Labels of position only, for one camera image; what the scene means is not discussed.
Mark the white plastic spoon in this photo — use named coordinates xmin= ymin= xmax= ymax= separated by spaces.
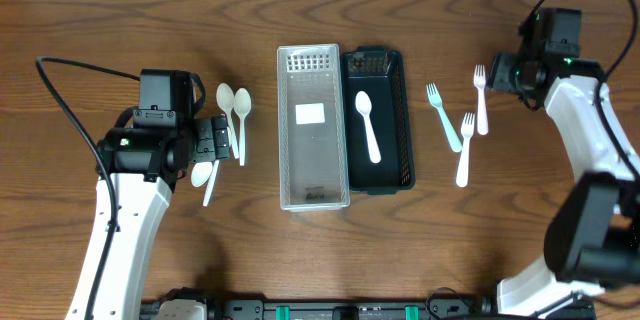
xmin=191 ymin=162 xmax=213 ymax=188
xmin=355 ymin=91 xmax=381 ymax=164
xmin=234 ymin=88 xmax=252 ymax=166
xmin=216 ymin=83 xmax=239 ymax=159
xmin=203 ymin=160 xmax=219 ymax=207

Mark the white plastic fork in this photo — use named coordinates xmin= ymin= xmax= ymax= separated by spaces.
xmin=456 ymin=113 xmax=475 ymax=188
xmin=473 ymin=65 xmax=489 ymax=135

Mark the light teal plastic fork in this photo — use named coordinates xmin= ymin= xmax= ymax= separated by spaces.
xmin=426 ymin=83 xmax=462 ymax=153

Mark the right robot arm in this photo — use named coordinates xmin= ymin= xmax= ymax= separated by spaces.
xmin=487 ymin=8 xmax=639 ymax=318

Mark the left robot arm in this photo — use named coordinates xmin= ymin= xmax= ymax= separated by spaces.
xmin=67 ymin=69 xmax=231 ymax=319

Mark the clear plastic basket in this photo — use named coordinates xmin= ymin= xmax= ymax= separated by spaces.
xmin=277 ymin=44 xmax=350 ymax=212

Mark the white label sticker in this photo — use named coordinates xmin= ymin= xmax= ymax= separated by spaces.
xmin=295 ymin=103 xmax=326 ymax=125

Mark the black plastic basket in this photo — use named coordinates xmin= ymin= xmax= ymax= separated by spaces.
xmin=341 ymin=46 xmax=416 ymax=195

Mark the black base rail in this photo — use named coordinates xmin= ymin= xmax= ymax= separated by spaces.
xmin=139 ymin=287 xmax=597 ymax=320

